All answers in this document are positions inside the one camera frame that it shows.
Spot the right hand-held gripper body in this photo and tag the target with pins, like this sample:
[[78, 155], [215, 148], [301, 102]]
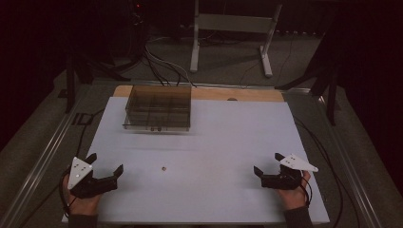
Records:
[[283, 181]]

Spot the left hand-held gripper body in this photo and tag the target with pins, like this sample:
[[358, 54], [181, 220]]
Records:
[[83, 185]]

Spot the person's left hand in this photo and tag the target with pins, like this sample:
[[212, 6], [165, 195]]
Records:
[[83, 205]]

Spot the person's right hand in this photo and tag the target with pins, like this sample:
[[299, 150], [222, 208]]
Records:
[[294, 198]]

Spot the white table mat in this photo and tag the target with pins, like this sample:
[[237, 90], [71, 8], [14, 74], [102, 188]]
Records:
[[206, 145]]

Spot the clear plastic compartment box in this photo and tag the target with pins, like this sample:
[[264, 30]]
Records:
[[158, 109]]

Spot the black tripod stand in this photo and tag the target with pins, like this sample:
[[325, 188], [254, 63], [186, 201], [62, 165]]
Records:
[[79, 72], [326, 79]]

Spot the dark equipment with red light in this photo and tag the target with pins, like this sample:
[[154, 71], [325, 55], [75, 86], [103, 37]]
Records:
[[137, 28]]

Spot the white metal stand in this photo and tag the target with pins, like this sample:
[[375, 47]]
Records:
[[233, 23]]

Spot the aluminium floor rail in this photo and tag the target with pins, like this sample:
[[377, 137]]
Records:
[[351, 171], [34, 177]]

